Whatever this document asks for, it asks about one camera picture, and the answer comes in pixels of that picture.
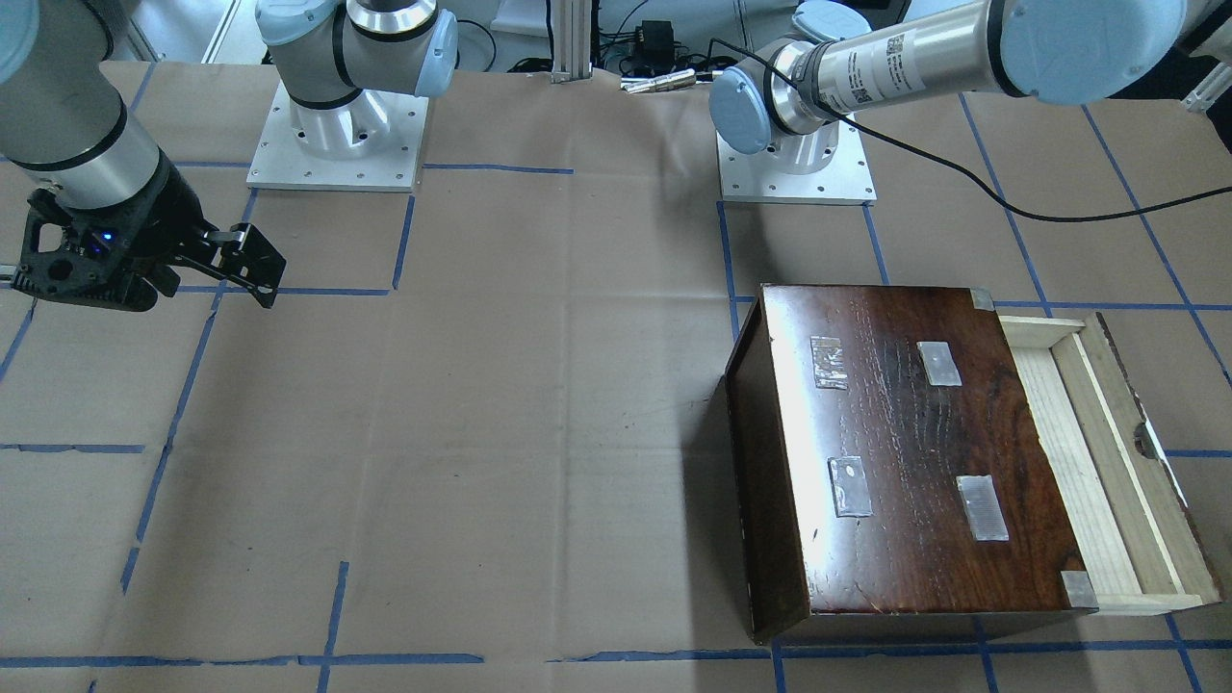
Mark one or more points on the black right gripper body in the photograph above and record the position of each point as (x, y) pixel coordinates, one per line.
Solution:
(162, 229)

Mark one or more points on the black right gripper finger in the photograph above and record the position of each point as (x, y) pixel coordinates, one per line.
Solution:
(242, 255)

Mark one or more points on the wooden drawer with white handle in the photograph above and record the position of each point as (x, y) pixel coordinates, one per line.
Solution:
(1138, 542)

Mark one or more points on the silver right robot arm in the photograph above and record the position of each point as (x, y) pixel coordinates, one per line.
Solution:
(68, 128)

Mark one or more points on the dark wooden drawer box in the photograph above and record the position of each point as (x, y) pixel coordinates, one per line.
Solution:
(891, 480)

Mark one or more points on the brown paper table cover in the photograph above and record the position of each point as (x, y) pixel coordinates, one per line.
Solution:
(479, 442)

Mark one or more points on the black power adapter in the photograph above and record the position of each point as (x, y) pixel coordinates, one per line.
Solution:
(654, 50)

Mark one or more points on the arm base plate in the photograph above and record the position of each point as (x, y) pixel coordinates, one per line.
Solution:
(760, 165)
(372, 144)

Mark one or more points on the aluminium frame post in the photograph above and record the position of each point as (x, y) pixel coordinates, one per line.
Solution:
(573, 39)

